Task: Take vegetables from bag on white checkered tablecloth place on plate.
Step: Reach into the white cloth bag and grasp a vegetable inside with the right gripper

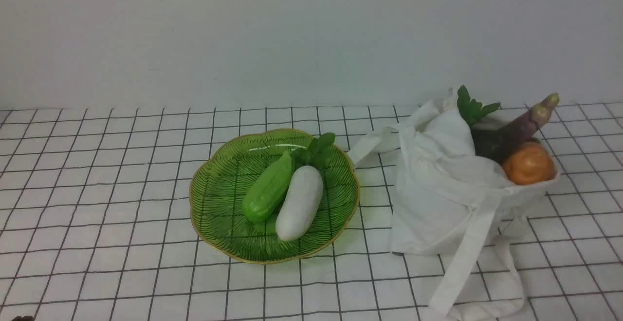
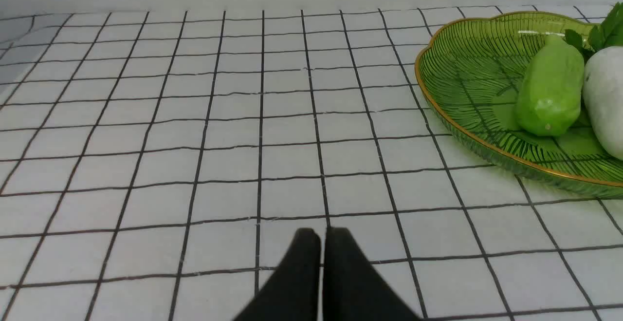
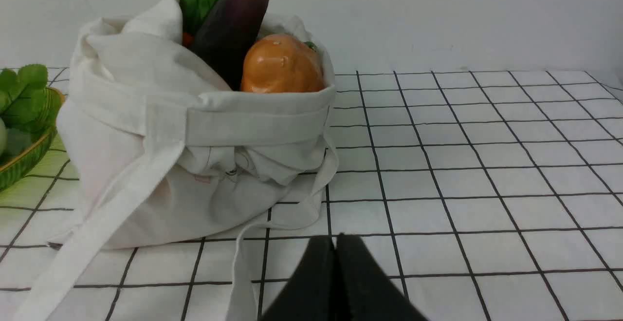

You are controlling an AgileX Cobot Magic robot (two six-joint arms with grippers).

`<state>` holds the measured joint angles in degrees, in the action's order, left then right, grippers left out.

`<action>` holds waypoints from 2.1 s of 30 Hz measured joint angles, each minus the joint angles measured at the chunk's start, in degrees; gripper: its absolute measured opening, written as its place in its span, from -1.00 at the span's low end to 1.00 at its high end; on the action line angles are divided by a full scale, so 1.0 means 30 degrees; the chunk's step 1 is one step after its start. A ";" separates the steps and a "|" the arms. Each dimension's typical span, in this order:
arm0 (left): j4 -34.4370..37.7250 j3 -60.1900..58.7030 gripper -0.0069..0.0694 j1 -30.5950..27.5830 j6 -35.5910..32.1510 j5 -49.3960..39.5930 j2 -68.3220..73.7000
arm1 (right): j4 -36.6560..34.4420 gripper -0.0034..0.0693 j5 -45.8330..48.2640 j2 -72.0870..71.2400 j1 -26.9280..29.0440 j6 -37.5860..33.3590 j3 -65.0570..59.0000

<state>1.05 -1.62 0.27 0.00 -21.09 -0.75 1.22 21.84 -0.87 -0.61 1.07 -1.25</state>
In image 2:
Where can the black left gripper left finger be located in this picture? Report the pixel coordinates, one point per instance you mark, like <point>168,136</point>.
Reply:
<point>291,292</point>

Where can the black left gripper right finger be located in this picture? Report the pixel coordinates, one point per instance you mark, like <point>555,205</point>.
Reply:
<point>352,289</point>

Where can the white grid tablecloth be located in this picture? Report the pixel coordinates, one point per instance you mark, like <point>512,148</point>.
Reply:
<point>155,166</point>

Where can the green leaf-shaped glass plate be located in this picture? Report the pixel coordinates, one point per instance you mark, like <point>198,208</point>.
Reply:
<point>469,75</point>

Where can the green loofah gourd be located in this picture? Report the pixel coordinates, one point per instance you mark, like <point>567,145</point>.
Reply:
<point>549,99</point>

